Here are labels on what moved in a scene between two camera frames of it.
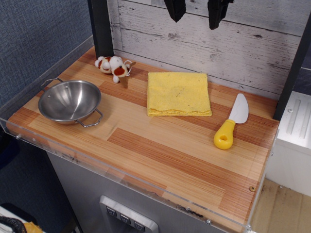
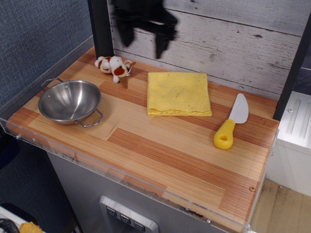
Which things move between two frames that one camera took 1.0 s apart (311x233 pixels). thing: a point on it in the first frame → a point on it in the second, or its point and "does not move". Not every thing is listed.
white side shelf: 290,166 does not move
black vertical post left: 101,28 does not move
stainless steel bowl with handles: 70,102 does not move
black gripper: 217,10 → 160,22
